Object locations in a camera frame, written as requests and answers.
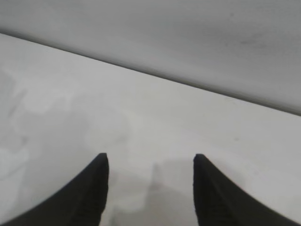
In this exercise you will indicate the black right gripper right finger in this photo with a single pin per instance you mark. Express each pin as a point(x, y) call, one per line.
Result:
point(211, 202)

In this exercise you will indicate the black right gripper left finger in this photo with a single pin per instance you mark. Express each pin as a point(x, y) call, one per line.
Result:
point(89, 197)

